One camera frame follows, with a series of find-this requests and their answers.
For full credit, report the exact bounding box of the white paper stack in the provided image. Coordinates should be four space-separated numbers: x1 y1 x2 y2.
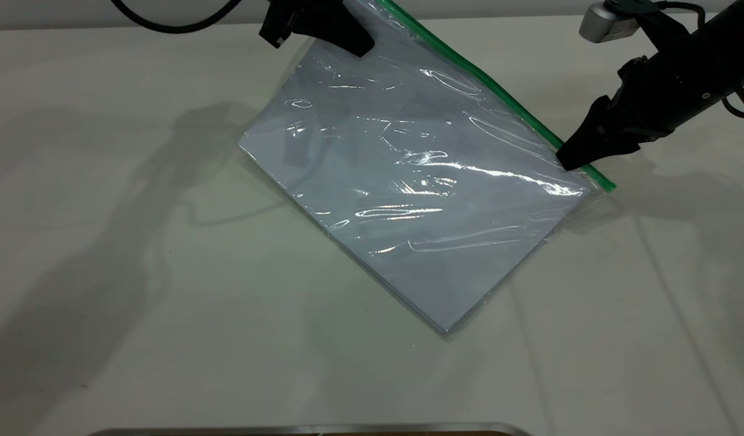
239 39 591 335

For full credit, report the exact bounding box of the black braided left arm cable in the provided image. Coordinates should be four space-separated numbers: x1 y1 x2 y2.
110 0 242 34

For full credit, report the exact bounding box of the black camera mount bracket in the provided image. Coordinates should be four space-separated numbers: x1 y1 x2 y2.
611 0 691 55

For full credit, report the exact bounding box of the metal table edge trim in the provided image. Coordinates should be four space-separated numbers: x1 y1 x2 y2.
87 422 533 436

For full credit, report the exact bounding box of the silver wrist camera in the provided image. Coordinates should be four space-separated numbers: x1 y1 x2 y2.
580 0 648 43

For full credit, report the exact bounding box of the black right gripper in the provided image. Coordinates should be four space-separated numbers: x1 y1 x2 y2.
557 18 744 171

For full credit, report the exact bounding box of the clear plastic zip bag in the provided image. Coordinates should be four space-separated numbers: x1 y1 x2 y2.
237 0 616 340

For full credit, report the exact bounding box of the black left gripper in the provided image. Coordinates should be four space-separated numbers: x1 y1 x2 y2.
260 0 376 58

